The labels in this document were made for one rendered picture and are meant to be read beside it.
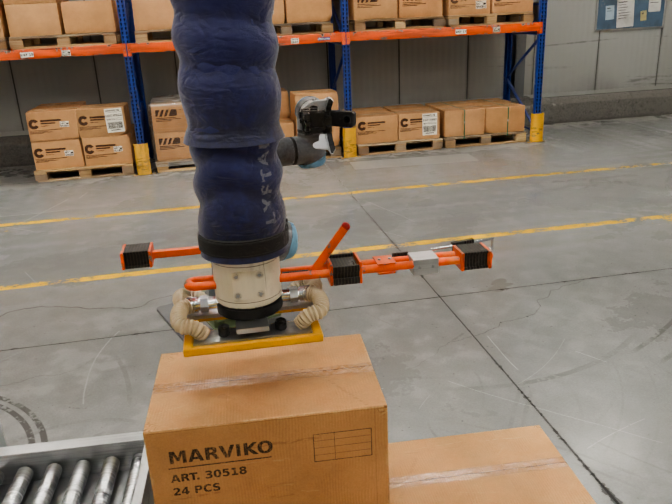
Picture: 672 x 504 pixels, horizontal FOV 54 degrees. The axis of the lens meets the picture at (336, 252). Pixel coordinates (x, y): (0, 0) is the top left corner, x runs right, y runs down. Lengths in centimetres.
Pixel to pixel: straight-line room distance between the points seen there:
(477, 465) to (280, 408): 73
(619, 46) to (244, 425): 1088
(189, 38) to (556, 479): 158
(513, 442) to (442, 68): 886
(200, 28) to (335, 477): 113
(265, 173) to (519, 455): 123
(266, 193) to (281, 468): 70
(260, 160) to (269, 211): 12
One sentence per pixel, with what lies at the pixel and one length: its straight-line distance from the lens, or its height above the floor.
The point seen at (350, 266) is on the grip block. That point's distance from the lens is 169.
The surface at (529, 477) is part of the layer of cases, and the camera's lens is 217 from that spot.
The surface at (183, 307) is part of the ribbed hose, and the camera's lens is 170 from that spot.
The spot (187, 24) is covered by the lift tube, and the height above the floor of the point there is 186.
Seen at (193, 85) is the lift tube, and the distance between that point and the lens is 152.
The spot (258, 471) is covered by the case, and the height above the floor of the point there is 79.
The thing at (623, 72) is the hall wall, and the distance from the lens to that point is 1216.
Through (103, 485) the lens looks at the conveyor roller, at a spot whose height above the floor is 55.
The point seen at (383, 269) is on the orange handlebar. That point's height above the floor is 124.
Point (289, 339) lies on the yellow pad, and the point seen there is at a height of 113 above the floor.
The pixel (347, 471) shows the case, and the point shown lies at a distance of 180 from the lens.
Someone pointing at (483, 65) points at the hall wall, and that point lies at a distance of 1098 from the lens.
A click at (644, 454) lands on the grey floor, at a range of 331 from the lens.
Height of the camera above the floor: 188
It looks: 20 degrees down
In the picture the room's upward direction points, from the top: 3 degrees counter-clockwise
